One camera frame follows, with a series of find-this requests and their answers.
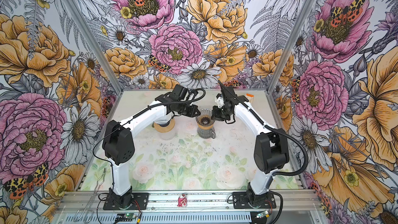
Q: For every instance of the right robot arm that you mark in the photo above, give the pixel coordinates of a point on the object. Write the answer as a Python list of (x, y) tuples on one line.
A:
[(271, 147)]

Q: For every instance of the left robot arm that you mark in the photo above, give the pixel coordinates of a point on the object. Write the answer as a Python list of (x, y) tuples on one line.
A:
[(118, 142)]

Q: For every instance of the aluminium front rail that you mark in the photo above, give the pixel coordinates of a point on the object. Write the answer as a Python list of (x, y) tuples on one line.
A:
[(297, 206)]

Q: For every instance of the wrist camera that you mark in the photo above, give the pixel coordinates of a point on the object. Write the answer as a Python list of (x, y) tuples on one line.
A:
[(178, 91), (220, 101)]

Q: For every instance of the pink small figurine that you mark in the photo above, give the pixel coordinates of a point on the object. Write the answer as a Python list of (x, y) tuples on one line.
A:
[(182, 200)]

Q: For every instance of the aluminium corner post right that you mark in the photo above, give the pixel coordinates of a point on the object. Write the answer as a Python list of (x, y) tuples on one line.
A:
[(301, 17)]

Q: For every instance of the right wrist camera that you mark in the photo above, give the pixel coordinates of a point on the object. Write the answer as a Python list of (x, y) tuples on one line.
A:
[(220, 101)]

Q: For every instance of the clear glass carafe wooden handle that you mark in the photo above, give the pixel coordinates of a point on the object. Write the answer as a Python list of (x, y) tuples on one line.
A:
[(168, 135)]

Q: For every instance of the aluminium corner post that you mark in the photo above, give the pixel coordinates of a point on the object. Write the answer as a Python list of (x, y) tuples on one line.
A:
[(301, 17), (79, 19)]

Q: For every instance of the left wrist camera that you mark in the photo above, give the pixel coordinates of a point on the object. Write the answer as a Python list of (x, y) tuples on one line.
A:
[(178, 91)]

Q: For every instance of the white paper coffee filter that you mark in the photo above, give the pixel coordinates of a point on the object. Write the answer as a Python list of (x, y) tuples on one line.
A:
[(163, 121)]

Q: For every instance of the orange coffee filter pack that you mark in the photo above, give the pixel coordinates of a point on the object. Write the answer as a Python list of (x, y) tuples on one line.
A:
[(249, 96)]

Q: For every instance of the aluminium corner post left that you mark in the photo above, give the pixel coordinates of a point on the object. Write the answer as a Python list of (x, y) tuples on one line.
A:
[(79, 19)]

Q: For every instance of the wooden dripper ring stand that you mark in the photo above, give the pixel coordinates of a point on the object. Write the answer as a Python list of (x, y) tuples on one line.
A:
[(165, 128)]

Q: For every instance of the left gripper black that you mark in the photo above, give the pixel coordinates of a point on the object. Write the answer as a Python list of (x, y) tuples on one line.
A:
[(193, 108)]

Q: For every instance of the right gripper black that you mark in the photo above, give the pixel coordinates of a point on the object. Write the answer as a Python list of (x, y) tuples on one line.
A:
[(216, 115)]

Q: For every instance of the grey ribbed glass dripper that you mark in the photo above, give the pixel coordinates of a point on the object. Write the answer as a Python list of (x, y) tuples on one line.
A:
[(205, 120)]

